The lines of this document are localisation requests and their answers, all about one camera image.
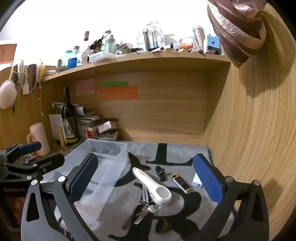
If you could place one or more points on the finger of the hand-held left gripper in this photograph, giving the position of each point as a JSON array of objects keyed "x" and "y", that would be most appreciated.
[
  {"x": 52, "y": 161},
  {"x": 30, "y": 147}
]

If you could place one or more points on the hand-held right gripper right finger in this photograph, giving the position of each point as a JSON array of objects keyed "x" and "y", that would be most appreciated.
[{"x": 208, "y": 179}]

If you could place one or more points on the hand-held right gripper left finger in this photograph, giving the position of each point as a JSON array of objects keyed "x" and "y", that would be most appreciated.
[{"x": 83, "y": 177}]

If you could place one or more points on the small white and blue box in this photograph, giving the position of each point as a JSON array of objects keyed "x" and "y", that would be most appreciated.
[{"x": 196, "y": 182}]

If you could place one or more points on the black and gold lighter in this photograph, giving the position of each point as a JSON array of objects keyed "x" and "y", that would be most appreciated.
[{"x": 181, "y": 184}]

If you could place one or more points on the clear plastic storage box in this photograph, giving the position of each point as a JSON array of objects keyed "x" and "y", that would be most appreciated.
[{"x": 111, "y": 166}]

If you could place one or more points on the white handheld facial massager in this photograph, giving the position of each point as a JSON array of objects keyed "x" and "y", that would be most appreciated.
[{"x": 150, "y": 183}]

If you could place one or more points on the bunch of silver keys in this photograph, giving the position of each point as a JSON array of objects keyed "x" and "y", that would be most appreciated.
[{"x": 150, "y": 208}]

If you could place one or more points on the pale pink mug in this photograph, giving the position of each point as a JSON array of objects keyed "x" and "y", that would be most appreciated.
[{"x": 39, "y": 136}]

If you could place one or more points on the yellow tube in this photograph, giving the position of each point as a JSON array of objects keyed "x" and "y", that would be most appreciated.
[{"x": 61, "y": 139}]

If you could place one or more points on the handwritten paper note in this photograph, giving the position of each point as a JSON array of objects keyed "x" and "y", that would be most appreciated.
[{"x": 55, "y": 125}]

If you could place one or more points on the white bowl of marbles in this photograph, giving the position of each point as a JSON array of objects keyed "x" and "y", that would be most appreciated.
[{"x": 107, "y": 136}]

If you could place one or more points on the dark wine bottle elephant label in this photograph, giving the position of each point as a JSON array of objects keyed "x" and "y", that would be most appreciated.
[{"x": 69, "y": 115}]

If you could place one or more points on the stack of books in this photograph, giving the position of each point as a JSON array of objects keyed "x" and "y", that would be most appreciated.
[{"x": 90, "y": 125}]

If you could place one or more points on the white paper sheet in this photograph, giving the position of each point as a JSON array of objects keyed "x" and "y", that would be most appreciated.
[{"x": 79, "y": 110}]

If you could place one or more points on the white hanging tag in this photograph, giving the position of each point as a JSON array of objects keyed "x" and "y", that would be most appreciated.
[{"x": 26, "y": 89}]

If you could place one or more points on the white fluffy puff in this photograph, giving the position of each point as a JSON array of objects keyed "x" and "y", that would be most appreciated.
[{"x": 7, "y": 92}]

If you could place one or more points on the grey mat with black print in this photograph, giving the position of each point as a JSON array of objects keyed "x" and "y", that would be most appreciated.
[{"x": 148, "y": 153}]

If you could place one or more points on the pink sticky note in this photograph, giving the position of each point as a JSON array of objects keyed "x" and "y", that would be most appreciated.
[{"x": 85, "y": 86}]

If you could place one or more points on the orange sticky note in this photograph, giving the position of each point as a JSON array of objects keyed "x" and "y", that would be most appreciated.
[{"x": 119, "y": 93}]

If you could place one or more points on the blue bottle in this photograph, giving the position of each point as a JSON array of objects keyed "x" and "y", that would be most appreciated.
[{"x": 72, "y": 61}]

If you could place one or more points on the green sticky note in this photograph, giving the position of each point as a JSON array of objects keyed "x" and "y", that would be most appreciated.
[{"x": 114, "y": 84}]

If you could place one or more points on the white printed mug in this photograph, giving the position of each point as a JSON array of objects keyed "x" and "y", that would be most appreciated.
[{"x": 82, "y": 58}]

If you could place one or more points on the white plastic tray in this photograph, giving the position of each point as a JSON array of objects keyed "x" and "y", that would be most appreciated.
[{"x": 101, "y": 56}]

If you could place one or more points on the green glass bottle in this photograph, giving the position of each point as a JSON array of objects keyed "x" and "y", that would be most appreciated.
[{"x": 111, "y": 45}]

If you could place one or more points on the wooden shelf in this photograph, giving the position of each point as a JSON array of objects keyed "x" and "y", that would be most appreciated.
[{"x": 138, "y": 59}]

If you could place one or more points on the glass jar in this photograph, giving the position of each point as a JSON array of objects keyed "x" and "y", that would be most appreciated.
[{"x": 187, "y": 43}]

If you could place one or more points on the striped tumbler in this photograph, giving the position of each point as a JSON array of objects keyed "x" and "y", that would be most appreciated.
[{"x": 199, "y": 34}]

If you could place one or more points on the brown plastic bag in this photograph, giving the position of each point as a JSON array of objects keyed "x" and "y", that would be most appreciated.
[{"x": 233, "y": 30}]

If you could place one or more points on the clear acrylic organizer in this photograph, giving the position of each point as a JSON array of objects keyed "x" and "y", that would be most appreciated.
[{"x": 151, "y": 34}]

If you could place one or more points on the orange wall picture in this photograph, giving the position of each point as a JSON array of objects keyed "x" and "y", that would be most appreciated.
[{"x": 8, "y": 53}]

